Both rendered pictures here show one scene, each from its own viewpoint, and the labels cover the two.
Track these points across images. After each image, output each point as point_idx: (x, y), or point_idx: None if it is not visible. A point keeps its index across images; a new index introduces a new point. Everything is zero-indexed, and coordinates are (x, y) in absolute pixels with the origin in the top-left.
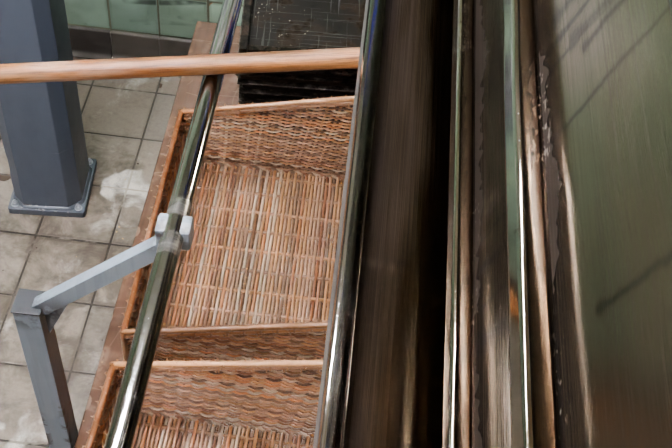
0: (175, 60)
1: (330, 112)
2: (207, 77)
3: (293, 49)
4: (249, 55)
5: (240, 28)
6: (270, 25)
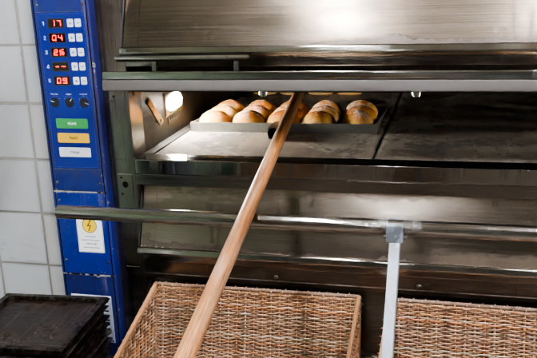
0: (245, 212)
1: (135, 337)
2: (254, 215)
3: (77, 328)
4: (255, 186)
5: None
6: (35, 341)
